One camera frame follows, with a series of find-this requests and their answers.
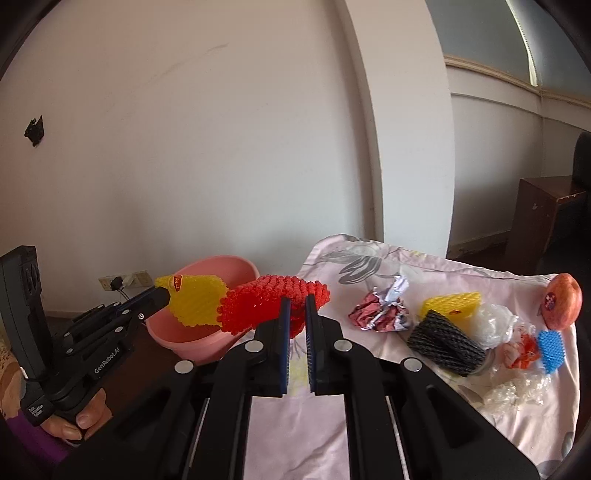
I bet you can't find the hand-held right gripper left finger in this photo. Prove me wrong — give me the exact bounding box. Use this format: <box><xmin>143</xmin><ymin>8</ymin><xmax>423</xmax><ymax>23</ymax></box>
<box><xmin>53</xmin><ymin>295</ymin><xmax>293</xmax><ymax>480</ymax></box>

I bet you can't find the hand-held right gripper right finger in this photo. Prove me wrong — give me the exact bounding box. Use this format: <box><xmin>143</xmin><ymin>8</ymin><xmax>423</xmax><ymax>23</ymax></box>
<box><xmin>305</xmin><ymin>294</ymin><xmax>540</xmax><ymax>480</ymax></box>

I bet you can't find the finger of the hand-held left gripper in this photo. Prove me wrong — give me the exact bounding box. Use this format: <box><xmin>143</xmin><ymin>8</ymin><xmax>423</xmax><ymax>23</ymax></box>
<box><xmin>69</xmin><ymin>301</ymin><xmax>125</xmax><ymax>335</ymax></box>
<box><xmin>62</xmin><ymin>286</ymin><xmax>172</xmax><ymax>357</ymax></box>

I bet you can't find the yellow foam fruit net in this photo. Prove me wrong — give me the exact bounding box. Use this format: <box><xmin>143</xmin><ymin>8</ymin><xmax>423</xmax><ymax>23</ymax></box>
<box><xmin>154</xmin><ymin>273</ymin><xmax>230</xmax><ymax>328</ymax></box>
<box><xmin>419</xmin><ymin>290</ymin><xmax>482</xmax><ymax>324</ymax></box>

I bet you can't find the red foam fruit net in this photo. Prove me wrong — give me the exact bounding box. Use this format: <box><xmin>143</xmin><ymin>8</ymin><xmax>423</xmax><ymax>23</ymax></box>
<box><xmin>219</xmin><ymin>274</ymin><xmax>332</xmax><ymax>342</ymax></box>

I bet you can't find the pink plastic basin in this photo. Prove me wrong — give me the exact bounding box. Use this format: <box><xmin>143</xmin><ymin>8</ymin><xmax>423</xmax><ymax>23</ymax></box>
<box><xmin>145</xmin><ymin>255</ymin><xmax>259</xmax><ymax>363</ymax></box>

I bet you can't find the red silver foil wrapper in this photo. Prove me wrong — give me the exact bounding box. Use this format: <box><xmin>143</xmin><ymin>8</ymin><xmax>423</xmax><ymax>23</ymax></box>
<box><xmin>347</xmin><ymin>275</ymin><xmax>414</xmax><ymax>333</ymax></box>

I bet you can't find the black foam fruit net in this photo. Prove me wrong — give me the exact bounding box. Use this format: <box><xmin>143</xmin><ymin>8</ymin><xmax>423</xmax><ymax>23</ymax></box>
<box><xmin>407</xmin><ymin>309</ymin><xmax>488</xmax><ymax>376</ymax></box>

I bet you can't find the person's left forearm purple sleeve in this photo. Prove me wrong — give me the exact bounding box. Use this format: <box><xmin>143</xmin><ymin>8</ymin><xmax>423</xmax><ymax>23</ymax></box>
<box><xmin>0</xmin><ymin>408</ymin><xmax>70</xmax><ymax>466</ymax></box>

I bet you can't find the person's left hand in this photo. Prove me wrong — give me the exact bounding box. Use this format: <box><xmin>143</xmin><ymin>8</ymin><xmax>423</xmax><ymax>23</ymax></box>
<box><xmin>41</xmin><ymin>389</ymin><xmax>114</xmax><ymax>446</ymax></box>

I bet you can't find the patterned blanket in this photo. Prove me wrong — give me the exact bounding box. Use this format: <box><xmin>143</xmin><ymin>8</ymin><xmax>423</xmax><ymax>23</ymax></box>
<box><xmin>0</xmin><ymin>339</ymin><xmax>25</xmax><ymax>416</ymax></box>

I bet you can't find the pink floral bed sheet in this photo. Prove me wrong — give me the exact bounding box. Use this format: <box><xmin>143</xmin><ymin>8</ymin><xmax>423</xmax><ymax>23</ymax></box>
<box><xmin>231</xmin><ymin>234</ymin><xmax>580</xmax><ymax>480</ymax></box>

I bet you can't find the clear plastic bag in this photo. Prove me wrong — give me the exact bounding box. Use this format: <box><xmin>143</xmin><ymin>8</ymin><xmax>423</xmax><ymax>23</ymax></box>
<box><xmin>471</xmin><ymin>302</ymin><xmax>532</xmax><ymax>352</ymax></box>

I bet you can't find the red white crumpled wrapper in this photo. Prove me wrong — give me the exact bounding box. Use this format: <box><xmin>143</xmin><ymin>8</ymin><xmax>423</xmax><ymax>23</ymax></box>
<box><xmin>502</xmin><ymin>333</ymin><xmax>541</xmax><ymax>370</ymax></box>

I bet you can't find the crumpled clear plastic wrap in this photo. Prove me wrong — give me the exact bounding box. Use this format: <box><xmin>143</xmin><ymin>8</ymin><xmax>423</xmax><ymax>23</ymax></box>
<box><xmin>482</xmin><ymin>371</ymin><xmax>550</xmax><ymax>409</ymax></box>

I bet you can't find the blue foam fruit net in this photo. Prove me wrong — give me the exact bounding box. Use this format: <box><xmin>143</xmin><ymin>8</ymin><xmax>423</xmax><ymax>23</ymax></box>
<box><xmin>536</xmin><ymin>330</ymin><xmax>566</xmax><ymax>374</ymax></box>

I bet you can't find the red round fruit with sticker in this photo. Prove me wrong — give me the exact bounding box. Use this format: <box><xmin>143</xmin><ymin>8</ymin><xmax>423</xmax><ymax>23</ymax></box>
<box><xmin>541</xmin><ymin>273</ymin><xmax>583</xmax><ymax>330</ymax></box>

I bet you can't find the brown wooden cabinet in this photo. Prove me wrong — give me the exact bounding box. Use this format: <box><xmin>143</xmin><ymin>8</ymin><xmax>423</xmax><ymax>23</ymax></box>
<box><xmin>505</xmin><ymin>175</ymin><xmax>587</xmax><ymax>278</ymax></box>

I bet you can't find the black wall bracket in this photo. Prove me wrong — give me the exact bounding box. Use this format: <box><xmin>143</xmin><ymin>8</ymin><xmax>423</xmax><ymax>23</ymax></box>
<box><xmin>24</xmin><ymin>115</ymin><xmax>45</xmax><ymax>147</ymax></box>

